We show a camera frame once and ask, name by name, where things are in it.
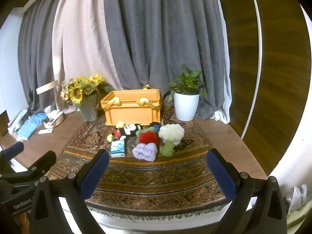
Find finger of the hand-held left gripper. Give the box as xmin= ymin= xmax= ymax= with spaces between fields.
xmin=24 ymin=150 xmax=57 ymax=181
xmin=0 ymin=141 xmax=25 ymax=173

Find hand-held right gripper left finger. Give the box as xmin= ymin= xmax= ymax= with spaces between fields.
xmin=29 ymin=149 xmax=110 ymax=234

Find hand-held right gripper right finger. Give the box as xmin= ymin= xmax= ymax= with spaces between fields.
xmin=207 ymin=148 xmax=288 ymax=234

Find blue white tissue pack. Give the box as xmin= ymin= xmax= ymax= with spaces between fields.
xmin=110 ymin=140 xmax=126 ymax=158

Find black white mouse plush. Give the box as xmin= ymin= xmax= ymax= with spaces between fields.
xmin=107 ymin=122 xmax=142 ymax=143

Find red fluffy plush ball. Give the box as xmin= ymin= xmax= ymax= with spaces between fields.
xmin=136 ymin=130 xmax=160 ymax=144

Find white green vegetable plush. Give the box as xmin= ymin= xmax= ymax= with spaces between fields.
xmin=158 ymin=124 xmax=185 ymax=157

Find orange plastic crate yellow handles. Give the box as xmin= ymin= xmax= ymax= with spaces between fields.
xmin=100 ymin=85 xmax=162 ymax=126

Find stack of white boards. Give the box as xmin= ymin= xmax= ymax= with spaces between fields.
xmin=7 ymin=109 xmax=28 ymax=133

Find light blue cloth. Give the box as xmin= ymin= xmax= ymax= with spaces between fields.
xmin=16 ymin=113 xmax=47 ymax=137

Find patterned brown rug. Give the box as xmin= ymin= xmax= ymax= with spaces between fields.
xmin=46 ymin=104 xmax=246 ymax=222

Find grey ribbed vase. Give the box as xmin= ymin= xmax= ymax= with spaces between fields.
xmin=78 ymin=93 xmax=99 ymax=122

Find wooden head desk lamp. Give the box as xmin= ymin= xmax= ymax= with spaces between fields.
xmin=36 ymin=80 xmax=61 ymax=114

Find white crumpled cloth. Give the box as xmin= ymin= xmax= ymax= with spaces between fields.
xmin=285 ymin=184 xmax=308 ymax=215

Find white sheer curtain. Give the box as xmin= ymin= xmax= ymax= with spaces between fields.
xmin=214 ymin=0 xmax=232 ymax=125

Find green plant in white pot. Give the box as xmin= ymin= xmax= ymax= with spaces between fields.
xmin=163 ymin=65 xmax=209 ymax=121

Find sunflower bouquet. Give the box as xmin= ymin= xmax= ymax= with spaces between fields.
xmin=60 ymin=74 xmax=117 ymax=113

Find white curved hoop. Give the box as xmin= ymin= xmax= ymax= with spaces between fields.
xmin=240 ymin=0 xmax=262 ymax=140

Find beige curtain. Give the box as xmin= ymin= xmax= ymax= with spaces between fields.
xmin=52 ymin=0 xmax=125 ymax=113

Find dark grey curtain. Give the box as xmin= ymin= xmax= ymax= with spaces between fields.
xmin=104 ymin=0 xmax=231 ymax=121

